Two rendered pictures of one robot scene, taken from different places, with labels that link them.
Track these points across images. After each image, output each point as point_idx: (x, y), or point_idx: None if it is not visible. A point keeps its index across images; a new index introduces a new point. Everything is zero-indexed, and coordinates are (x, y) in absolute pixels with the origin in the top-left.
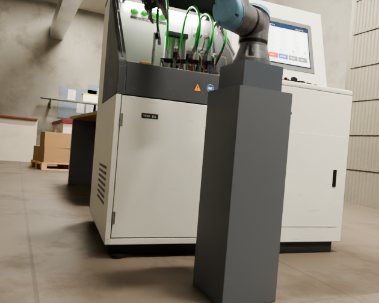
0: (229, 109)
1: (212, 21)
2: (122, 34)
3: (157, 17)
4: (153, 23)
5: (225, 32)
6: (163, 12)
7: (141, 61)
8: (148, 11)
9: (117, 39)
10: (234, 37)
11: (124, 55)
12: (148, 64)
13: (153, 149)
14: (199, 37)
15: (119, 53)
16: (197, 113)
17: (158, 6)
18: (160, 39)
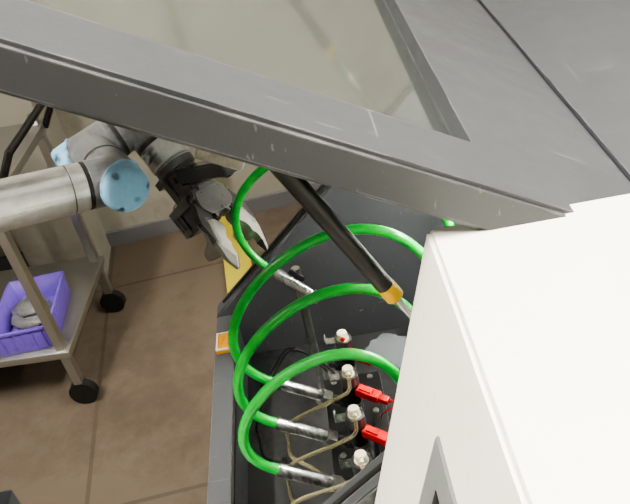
0: None
1: (240, 355)
2: (287, 233)
3: (240, 246)
4: (265, 249)
5: (238, 428)
6: (209, 250)
7: (216, 334)
8: (230, 222)
9: (269, 245)
10: (385, 476)
11: (229, 299)
12: (215, 351)
13: None
14: (245, 373)
15: (230, 290)
16: None
17: (193, 234)
18: (301, 293)
